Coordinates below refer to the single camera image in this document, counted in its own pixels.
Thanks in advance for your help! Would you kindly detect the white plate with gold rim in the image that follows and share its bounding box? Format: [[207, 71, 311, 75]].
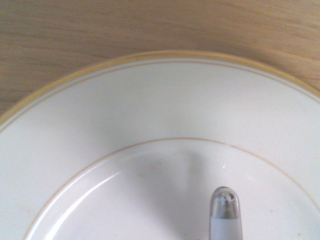
[[0, 49, 320, 240]]

